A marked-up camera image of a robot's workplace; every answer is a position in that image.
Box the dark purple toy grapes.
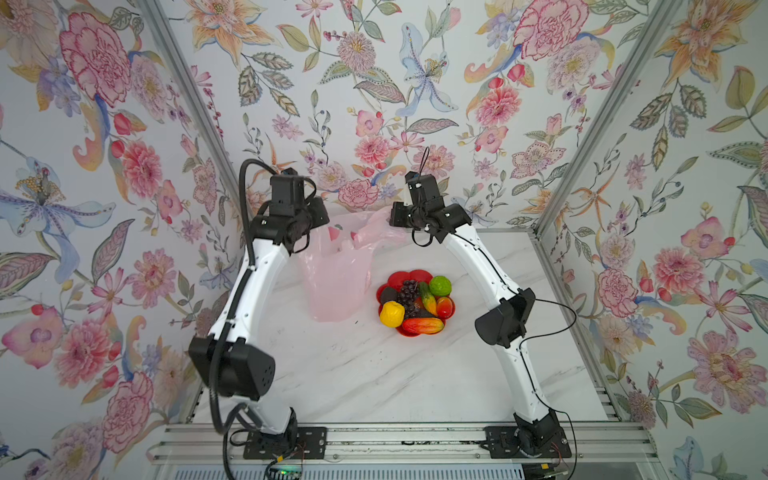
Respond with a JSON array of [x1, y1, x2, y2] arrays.
[[397, 280, 421, 319]]

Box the thin black cable right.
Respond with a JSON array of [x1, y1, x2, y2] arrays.
[[410, 145, 578, 480]]

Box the red orange toy mango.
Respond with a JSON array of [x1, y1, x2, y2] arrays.
[[399, 317, 445, 336]]

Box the aluminium corner post right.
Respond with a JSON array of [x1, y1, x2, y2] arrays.
[[532, 0, 679, 240]]

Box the aluminium corner post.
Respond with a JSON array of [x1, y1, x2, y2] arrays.
[[532, 0, 679, 240], [137, 0, 248, 233]]

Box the red flower-shaped plastic plate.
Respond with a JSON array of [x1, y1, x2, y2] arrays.
[[376, 269, 456, 337]]

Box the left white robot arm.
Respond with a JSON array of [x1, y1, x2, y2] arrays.
[[188, 159, 329, 441]]

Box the dark toy avocado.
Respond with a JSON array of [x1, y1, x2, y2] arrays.
[[379, 287, 399, 304]]

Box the red yellow toy peach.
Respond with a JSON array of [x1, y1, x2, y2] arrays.
[[436, 296, 456, 321]]

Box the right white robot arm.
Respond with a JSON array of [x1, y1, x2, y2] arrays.
[[390, 172, 576, 460]]

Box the pink plastic bag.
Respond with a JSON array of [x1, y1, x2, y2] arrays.
[[297, 206, 408, 322]]

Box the black corrugated cable left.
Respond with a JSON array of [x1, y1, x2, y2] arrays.
[[208, 158, 280, 480]]

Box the aluminium corner post left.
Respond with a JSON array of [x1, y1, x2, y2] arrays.
[[137, 0, 248, 233]]

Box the green toy melon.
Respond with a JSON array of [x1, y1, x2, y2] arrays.
[[429, 276, 453, 297]]

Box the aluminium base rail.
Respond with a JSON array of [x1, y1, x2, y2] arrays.
[[146, 419, 661, 466]]

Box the yellow toy pepper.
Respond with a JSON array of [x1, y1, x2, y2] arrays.
[[379, 301, 406, 328]]

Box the green orange toy papaya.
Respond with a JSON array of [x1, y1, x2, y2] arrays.
[[418, 282, 437, 316]]

